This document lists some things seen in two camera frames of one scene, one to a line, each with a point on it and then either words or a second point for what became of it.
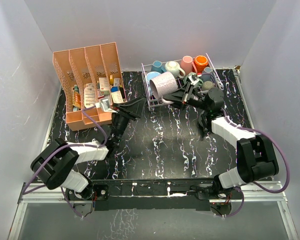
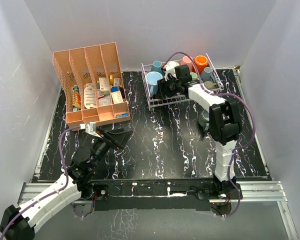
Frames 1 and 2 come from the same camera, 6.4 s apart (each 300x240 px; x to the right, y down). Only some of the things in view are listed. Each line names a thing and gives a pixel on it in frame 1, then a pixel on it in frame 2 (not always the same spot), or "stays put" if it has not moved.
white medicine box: x=117 y=97 stays put
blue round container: x=114 y=89 stays put
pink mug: x=187 y=64 stays put
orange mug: x=200 y=62 stays put
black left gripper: x=137 y=107 -> x=116 y=140
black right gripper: x=178 y=98 -> x=162 y=90
